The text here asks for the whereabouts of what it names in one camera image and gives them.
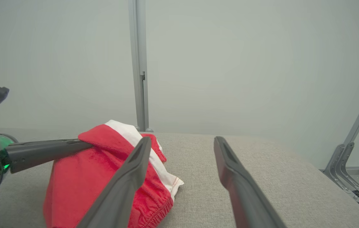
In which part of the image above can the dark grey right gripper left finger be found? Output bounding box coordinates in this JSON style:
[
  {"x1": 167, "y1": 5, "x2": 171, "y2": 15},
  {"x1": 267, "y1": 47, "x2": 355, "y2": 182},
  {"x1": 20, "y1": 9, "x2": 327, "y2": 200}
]
[{"x1": 76, "y1": 136, "x2": 152, "y2": 228}]

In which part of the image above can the red and white basketball jersey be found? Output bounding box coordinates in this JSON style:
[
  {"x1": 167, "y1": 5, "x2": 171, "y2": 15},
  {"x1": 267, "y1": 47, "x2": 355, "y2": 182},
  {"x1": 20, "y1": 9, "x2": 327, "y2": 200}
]
[{"x1": 43, "y1": 120, "x2": 184, "y2": 228}]

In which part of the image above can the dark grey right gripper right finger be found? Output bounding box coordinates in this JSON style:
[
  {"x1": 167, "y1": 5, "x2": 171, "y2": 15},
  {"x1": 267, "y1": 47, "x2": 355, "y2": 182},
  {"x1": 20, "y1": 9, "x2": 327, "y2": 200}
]
[{"x1": 213, "y1": 136, "x2": 287, "y2": 228}]

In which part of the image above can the grey upright partition post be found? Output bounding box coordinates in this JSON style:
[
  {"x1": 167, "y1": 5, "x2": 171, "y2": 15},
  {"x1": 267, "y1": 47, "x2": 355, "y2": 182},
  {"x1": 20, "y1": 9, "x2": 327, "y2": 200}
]
[{"x1": 128, "y1": 0, "x2": 154, "y2": 132}]

